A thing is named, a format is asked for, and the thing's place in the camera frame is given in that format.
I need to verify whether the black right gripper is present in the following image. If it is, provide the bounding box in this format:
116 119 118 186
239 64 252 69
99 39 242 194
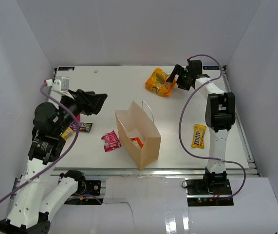
167 65 192 91

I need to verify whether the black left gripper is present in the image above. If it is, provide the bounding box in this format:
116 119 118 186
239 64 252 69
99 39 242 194
55 88 108 135

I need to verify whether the orange yellow snack multipack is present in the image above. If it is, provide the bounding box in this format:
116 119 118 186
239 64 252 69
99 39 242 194
145 68 176 98

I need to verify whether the dark brown M&M's packet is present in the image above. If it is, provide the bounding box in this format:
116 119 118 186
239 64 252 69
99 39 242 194
70 122 93 132

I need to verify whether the orange fruit candy bag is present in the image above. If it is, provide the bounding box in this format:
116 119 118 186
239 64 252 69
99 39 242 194
130 137 144 149

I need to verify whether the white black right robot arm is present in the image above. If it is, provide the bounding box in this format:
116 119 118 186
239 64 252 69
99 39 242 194
166 59 236 195

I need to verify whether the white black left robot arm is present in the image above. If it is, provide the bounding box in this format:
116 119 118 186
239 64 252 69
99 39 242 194
0 89 108 234

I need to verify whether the brown paper bag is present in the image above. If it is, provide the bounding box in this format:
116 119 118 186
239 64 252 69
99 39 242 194
115 101 161 170

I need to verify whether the magenta small snack packet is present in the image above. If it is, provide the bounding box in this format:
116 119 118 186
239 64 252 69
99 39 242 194
76 115 81 122

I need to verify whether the small yellow snack packet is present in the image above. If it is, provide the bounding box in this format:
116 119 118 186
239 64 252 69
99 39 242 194
61 127 74 140

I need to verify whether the pink candy packet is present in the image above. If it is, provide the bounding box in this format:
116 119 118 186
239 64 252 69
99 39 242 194
101 131 122 152

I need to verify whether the blue label left corner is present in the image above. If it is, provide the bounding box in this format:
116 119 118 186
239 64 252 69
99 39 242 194
57 66 75 71

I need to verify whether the yellow M&M's packet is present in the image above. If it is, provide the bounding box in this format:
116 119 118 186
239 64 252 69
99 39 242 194
191 124 206 149

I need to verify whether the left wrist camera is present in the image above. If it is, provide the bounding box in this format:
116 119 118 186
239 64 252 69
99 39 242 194
45 76 70 95

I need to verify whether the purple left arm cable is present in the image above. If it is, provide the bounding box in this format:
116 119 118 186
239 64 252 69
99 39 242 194
0 79 103 220

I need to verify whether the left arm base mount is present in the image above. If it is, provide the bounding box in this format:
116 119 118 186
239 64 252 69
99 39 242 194
80 180 101 196

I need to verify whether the aluminium front rail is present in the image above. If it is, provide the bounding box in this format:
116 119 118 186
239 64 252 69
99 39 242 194
26 168 260 177

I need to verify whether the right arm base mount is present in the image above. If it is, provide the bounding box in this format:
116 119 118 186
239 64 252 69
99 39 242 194
181 179 234 207

